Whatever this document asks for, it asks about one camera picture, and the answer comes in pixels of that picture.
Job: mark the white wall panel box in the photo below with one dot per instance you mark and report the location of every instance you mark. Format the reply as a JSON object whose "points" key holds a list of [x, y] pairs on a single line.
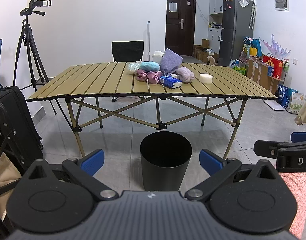
{"points": [[281, 5]]}

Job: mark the white cabinet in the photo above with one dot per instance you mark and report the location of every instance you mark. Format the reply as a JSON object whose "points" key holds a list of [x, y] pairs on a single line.
{"points": [[215, 24]]}

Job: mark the blue gift bag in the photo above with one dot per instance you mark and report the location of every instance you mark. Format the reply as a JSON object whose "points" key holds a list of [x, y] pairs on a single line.
{"points": [[256, 44]]}

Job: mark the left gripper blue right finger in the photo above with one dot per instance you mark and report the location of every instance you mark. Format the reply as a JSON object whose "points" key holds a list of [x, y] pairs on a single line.
{"points": [[221, 172]]}

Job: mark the white mop pole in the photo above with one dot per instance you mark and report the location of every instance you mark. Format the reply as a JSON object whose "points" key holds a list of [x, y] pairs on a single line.
{"points": [[148, 40]]}

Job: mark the lilac plush towel roll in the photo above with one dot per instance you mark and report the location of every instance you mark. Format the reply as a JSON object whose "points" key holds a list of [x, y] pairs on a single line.
{"points": [[185, 75]]}

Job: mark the pink fluffy rug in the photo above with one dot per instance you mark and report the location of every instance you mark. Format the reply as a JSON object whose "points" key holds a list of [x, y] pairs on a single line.
{"points": [[296, 182]]}

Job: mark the light blue fluffy ball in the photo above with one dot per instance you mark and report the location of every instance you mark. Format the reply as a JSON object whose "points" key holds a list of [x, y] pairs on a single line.
{"points": [[149, 66]]}

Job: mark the small brown plush toy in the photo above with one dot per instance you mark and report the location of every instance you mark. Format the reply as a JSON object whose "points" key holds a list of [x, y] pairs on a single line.
{"points": [[211, 61]]}

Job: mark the dark brown door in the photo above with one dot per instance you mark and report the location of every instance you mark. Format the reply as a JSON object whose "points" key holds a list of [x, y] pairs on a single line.
{"points": [[180, 26]]}

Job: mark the purple linen drawstring bag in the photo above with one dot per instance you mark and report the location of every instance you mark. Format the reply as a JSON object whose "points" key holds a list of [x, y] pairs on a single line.
{"points": [[170, 62]]}

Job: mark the green snack bag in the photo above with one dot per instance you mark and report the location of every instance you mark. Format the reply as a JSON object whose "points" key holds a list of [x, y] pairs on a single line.
{"points": [[241, 70]]}

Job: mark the black camera tripod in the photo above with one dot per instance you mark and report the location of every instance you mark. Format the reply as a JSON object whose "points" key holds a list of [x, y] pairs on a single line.
{"points": [[38, 76]]}

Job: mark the black trash bin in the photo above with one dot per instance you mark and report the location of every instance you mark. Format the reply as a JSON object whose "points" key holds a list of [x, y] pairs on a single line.
{"points": [[164, 159]]}

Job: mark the purple coral decoration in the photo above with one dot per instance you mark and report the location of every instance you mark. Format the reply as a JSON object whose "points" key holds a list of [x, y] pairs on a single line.
{"points": [[275, 49]]}

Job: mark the grey refrigerator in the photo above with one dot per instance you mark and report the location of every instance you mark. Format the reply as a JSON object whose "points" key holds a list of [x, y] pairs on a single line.
{"points": [[235, 28]]}

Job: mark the blue white product bags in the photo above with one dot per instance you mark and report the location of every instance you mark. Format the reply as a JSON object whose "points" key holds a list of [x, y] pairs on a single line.
{"points": [[290, 99]]}

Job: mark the alpaca plush toy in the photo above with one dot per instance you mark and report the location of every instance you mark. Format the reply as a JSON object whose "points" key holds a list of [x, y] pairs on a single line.
{"points": [[157, 56]]}

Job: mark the white scale on floor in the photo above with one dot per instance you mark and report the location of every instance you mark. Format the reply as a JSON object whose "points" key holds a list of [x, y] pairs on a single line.
{"points": [[274, 105]]}

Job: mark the pink satin drawstring pouch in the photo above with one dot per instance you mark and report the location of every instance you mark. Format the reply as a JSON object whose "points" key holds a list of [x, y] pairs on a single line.
{"points": [[152, 77]]}

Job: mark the iridescent white plastic bag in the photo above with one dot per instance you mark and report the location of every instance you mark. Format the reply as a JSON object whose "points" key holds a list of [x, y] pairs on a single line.
{"points": [[132, 68]]}

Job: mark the black suitcase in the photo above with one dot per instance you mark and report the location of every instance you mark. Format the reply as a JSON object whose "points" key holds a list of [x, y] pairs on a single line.
{"points": [[23, 143]]}

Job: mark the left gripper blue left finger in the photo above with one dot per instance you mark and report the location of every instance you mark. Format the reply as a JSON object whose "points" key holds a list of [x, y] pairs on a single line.
{"points": [[81, 172]]}

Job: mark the red gift box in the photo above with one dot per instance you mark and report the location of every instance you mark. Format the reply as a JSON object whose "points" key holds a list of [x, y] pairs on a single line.
{"points": [[274, 66]]}

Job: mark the folding camping table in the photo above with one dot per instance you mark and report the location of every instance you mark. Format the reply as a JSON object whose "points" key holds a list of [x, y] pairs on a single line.
{"points": [[225, 99]]}

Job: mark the blue handkerchief tissue pack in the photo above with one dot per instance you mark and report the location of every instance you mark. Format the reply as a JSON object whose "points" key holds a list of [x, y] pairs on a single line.
{"points": [[170, 82]]}

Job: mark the black folding chair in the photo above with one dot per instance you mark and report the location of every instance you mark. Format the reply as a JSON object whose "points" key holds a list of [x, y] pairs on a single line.
{"points": [[127, 51]]}

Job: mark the large cardboard box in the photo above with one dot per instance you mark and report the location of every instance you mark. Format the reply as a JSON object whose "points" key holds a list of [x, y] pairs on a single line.
{"points": [[257, 71]]}

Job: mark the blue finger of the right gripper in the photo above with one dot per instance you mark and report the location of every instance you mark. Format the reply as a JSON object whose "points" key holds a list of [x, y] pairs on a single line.
{"points": [[267, 149], [298, 137]]}

